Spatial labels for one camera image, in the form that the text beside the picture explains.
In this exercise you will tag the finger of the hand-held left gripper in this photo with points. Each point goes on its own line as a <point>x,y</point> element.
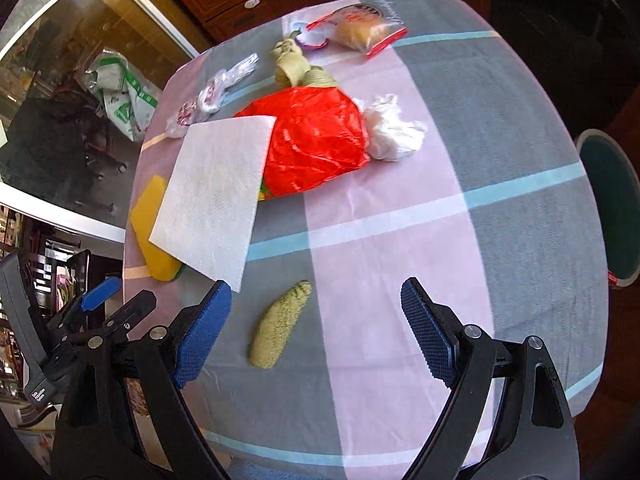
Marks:
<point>102,292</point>
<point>132,310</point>

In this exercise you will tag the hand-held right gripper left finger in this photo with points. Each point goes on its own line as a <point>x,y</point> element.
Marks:
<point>205,330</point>

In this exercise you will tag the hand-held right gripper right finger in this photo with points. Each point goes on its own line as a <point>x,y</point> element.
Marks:
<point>430,335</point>

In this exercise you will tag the green bumpy vegetable piece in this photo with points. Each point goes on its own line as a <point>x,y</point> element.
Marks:
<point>280,325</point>

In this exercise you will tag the white paper napkin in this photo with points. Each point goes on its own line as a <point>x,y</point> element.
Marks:
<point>210,195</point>

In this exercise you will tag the clear plastic bag red print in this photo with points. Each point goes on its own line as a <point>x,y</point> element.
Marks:
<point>210,95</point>

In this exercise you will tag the grey round trash bin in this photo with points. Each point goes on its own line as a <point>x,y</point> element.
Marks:
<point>620,210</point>

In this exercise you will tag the white purple plastic wrapper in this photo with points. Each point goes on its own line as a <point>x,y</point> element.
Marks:
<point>312,40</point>

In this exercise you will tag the table with checked cloth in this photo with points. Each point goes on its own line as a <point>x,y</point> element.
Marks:
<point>400,260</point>

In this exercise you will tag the yellow sponge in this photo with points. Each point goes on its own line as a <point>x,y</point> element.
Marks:
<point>147,225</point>

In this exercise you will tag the green white plastic bag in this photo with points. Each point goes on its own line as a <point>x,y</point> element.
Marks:
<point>125,105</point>

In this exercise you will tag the glass sliding door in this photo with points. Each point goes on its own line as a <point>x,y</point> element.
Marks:
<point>50,60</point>

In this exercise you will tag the bread in clear packet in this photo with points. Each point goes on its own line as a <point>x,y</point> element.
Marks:
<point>357,27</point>

